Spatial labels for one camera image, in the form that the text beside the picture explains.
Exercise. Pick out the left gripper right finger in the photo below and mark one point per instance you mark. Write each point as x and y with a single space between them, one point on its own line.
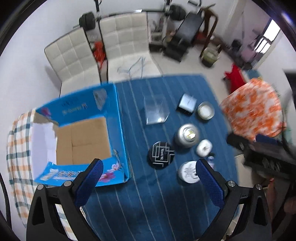
254 221

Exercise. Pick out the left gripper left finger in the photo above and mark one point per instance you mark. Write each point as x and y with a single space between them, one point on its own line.
44 222

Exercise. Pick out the small blue white bottle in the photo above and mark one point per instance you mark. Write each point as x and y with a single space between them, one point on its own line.
210 161

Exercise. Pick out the white earbud case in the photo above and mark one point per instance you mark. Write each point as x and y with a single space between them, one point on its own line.
204 148

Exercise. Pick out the small silver tin dish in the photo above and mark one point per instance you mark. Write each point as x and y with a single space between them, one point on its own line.
205 111

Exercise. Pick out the silver metal canister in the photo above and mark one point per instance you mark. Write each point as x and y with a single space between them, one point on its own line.
187 135

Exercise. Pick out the grey Pisen charger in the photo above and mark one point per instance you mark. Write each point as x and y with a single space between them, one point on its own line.
187 104

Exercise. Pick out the black round patterned tin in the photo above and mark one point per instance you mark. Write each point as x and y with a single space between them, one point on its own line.
161 154

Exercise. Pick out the clear acrylic box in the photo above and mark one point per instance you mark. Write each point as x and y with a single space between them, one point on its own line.
156 109

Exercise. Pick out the orange white floral cushion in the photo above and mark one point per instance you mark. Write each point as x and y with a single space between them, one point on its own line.
253 109

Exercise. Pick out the plaid orange checked cloth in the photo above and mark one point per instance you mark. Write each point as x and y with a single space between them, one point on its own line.
18 160

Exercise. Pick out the red cloth on floor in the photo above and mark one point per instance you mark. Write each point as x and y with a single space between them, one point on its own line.
235 78

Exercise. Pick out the blue cardboard box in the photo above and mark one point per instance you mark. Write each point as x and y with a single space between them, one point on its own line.
68 133

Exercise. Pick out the blue striped tablecloth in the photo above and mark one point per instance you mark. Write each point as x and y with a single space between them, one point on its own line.
155 204

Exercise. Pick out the green waste bin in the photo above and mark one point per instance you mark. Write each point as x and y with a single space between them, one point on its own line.
209 57

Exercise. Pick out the black weight bench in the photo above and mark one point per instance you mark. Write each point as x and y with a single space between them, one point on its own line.
184 36

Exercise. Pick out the brown wooden chair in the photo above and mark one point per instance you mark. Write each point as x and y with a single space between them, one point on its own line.
207 33

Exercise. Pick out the left white quilted chair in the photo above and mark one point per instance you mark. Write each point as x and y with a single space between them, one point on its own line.
73 61

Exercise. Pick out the white quilted chair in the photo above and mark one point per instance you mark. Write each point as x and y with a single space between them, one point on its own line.
73 61
126 38

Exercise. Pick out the red bag between chairs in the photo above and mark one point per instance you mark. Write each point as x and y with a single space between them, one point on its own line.
99 53

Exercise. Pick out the right white quilted chair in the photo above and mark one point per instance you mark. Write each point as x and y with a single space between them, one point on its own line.
126 38

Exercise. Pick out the barbell with black plates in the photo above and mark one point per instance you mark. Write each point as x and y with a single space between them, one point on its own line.
175 12

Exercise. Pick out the wire clothes hangers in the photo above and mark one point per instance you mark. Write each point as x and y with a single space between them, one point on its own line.
136 70

